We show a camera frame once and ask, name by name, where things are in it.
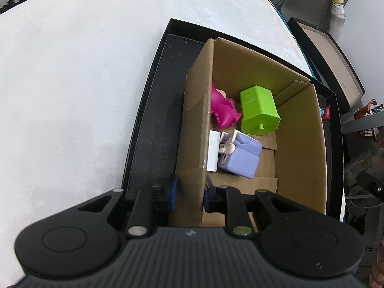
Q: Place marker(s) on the purple and white toy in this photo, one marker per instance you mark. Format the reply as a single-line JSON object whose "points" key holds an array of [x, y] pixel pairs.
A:
{"points": [[243, 159]]}

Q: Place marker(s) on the teal cloth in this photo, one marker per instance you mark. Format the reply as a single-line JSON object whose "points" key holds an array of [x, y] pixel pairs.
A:
{"points": [[297, 45]]}

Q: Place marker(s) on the black shallow tray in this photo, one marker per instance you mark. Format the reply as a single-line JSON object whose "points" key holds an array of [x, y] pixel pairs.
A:
{"points": [[156, 126]]}

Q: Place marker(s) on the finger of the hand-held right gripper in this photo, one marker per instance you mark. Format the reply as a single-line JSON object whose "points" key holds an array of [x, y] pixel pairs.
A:
{"points": [[373, 186]]}

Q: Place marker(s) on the small blue and red toy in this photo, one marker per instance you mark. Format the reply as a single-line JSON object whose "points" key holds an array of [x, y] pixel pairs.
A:
{"points": [[325, 113]]}

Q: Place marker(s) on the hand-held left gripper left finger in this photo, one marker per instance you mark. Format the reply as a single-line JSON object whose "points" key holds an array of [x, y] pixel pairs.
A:
{"points": [[172, 191]]}

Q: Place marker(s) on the brown cardboard box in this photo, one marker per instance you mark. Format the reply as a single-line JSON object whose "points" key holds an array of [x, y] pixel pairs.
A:
{"points": [[303, 144]]}

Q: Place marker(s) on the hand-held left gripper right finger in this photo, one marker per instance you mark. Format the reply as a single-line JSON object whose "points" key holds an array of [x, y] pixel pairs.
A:
{"points": [[207, 198]]}

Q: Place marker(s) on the white and yellow bottle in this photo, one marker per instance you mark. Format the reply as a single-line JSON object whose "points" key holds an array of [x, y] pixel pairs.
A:
{"points": [[338, 3]]}

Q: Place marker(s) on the pink toy figurine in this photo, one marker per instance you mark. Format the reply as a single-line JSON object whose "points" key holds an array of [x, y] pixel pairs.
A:
{"points": [[225, 111]]}

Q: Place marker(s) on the green toy block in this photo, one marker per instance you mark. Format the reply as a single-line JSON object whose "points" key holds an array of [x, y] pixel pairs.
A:
{"points": [[259, 111]]}

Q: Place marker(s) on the brown box with black rim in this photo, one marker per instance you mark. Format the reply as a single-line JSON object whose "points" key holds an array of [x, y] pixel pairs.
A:
{"points": [[333, 57]]}

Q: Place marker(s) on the red plastic basket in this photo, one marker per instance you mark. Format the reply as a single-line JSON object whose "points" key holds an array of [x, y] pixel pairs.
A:
{"points": [[364, 111], [368, 133]]}

